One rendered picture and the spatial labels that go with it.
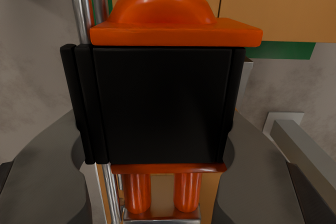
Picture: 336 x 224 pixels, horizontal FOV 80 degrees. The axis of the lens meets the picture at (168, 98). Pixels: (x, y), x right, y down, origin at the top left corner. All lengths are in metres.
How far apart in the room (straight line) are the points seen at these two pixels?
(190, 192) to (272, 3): 0.83
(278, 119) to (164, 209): 1.77
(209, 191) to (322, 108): 1.53
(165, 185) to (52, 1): 1.40
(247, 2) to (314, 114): 1.39
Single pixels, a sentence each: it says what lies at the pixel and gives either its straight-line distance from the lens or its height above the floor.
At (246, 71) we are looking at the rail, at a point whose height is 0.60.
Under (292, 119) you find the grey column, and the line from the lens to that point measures 1.97.
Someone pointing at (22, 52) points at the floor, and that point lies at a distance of 1.69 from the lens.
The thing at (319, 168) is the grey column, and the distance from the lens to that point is 1.58.
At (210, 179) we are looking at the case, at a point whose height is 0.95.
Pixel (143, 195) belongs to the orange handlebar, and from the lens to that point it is 0.17.
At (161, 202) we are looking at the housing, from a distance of 0.19.
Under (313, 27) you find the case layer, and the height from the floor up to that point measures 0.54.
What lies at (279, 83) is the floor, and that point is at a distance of 1.75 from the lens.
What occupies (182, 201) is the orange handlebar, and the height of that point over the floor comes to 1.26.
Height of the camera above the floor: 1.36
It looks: 61 degrees down
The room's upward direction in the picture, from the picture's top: 176 degrees clockwise
